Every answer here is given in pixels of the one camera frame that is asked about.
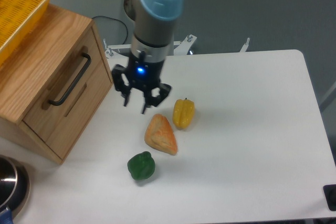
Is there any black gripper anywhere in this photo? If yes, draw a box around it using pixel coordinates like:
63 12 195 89
112 53 172 114

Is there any wooden top drawer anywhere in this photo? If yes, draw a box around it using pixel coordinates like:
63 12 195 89
23 26 112 164

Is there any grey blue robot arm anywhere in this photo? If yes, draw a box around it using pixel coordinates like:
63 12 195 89
111 0 184 110

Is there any wooden drawer cabinet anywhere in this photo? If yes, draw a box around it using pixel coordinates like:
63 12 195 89
1 5 98 162

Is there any yellow toy bell pepper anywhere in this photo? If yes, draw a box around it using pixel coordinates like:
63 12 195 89
173 98 195 129

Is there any toy bread wedge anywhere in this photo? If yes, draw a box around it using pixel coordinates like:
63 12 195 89
144 114 178 155

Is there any green toy bell pepper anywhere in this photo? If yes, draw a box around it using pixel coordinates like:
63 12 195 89
127 151 155 180

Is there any yellow plastic basket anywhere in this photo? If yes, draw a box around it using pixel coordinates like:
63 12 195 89
1 0 50 63

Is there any steel pot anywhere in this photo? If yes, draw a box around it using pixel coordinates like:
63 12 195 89
1 155 30 218

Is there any blue object at corner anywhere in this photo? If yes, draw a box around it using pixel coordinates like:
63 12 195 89
0 207 13 224

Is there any black corner device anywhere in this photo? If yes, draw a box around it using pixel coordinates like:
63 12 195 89
323 184 336 211

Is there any black drawer handle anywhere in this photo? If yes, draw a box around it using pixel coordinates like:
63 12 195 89
48 52 92 106

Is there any black cable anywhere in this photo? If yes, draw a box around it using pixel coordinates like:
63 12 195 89
91 15 129 45

